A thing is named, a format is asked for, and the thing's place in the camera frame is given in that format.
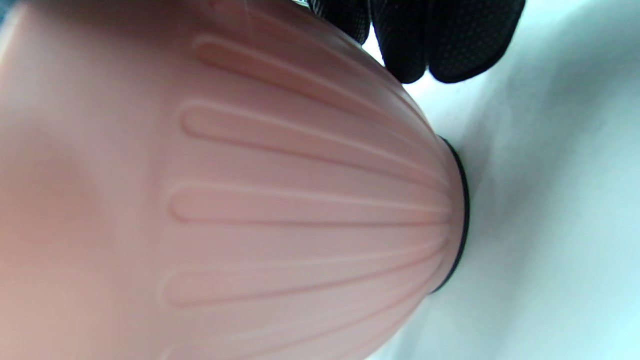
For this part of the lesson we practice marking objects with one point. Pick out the person's right hand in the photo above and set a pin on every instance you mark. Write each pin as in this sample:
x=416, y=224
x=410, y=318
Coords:
x=440, y=35

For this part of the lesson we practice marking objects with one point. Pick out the pink ribbed plastic bowl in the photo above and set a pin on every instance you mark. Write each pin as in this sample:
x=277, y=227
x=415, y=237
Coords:
x=225, y=200

